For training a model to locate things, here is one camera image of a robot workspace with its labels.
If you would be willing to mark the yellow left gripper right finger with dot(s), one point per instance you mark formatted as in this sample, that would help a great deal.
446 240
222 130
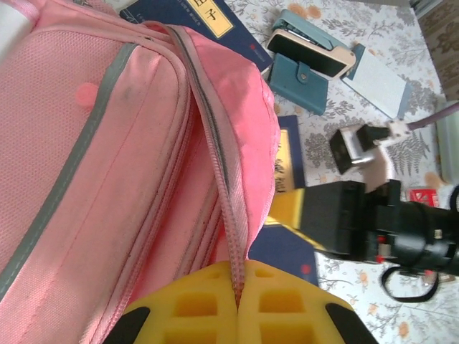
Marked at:
287 315

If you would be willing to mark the white notebook with blue spine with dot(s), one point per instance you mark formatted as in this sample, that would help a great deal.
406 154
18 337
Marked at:
380 82

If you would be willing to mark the black and beige block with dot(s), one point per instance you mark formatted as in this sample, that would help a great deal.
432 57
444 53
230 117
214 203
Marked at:
305 53

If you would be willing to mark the pale green pencil case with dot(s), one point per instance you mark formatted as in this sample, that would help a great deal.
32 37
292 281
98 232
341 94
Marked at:
450 150

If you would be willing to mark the red card box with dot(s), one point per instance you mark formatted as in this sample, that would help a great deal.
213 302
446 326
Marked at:
423 197

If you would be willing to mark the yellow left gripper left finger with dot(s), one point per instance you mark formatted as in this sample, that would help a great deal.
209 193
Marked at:
193 315

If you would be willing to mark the navy book with yellow label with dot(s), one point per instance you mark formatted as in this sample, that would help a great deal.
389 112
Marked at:
287 258
244 39

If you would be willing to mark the teal snap wallet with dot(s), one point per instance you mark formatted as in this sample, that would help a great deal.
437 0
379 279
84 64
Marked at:
294 84

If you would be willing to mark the pink backpack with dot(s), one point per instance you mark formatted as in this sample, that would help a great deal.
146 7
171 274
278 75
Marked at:
107 161

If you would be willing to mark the yellow illustrated book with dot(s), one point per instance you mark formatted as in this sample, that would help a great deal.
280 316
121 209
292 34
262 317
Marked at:
288 209

